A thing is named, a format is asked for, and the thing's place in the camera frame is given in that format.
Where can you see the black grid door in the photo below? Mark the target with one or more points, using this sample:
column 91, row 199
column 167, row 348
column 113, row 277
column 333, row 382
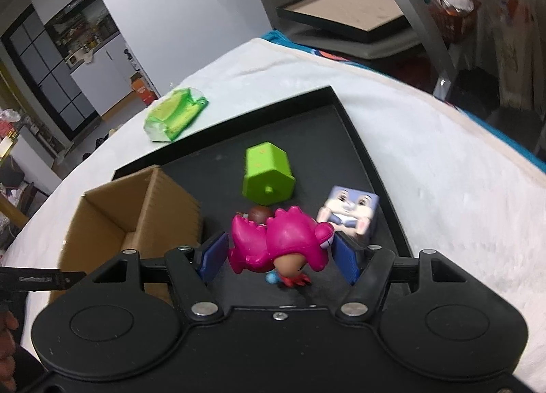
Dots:
column 47, row 77

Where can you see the white paper bag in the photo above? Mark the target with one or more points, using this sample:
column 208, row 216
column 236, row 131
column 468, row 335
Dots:
column 514, row 56

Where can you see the cardboard box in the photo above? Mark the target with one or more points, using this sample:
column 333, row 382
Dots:
column 170, row 205

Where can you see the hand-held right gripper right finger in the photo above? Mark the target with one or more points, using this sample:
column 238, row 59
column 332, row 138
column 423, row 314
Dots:
column 345, row 260

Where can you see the small brown trinket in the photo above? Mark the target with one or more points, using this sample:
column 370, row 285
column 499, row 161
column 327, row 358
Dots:
column 259, row 213

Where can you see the black picture frame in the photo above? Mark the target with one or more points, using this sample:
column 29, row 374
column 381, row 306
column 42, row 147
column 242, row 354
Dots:
column 349, row 9

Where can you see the orange basket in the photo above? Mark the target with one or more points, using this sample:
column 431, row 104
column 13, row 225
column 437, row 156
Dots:
column 456, row 21

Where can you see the green hexagonal toy block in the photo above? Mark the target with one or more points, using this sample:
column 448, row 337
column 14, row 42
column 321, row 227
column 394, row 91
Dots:
column 264, row 171

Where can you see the black bin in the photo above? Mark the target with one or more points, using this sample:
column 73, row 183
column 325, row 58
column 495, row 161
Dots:
column 475, row 94

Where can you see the green wet wipes pack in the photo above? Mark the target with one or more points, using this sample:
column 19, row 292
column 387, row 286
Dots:
column 175, row 113

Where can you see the orange carton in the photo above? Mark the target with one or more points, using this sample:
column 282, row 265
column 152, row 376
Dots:
column 143, row 90

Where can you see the black tray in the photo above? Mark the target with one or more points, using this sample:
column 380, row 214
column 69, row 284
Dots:
column 332, row 141

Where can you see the cluttered kitchen shelf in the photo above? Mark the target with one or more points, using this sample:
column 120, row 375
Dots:
column 81, row 26

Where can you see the rabbit cube toy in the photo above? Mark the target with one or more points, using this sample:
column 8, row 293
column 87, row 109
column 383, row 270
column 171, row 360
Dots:
column 349, row 205

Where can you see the white kitchen cabinet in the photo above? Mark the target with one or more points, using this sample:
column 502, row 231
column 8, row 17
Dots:
column 106, row 77

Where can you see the person's left hand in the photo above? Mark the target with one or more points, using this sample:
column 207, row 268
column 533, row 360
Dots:
column 6, row 333

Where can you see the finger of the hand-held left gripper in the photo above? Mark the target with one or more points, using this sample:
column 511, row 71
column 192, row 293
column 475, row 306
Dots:
column 71, row 278

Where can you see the grey metal table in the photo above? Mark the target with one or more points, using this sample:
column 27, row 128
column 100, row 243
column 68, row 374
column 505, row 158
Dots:
column 422, row 26

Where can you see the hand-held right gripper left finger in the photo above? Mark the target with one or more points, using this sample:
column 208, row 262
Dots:
column 213, row 258

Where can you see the pink dinosaur toy figure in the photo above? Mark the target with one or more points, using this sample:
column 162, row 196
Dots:
column 290, row 235

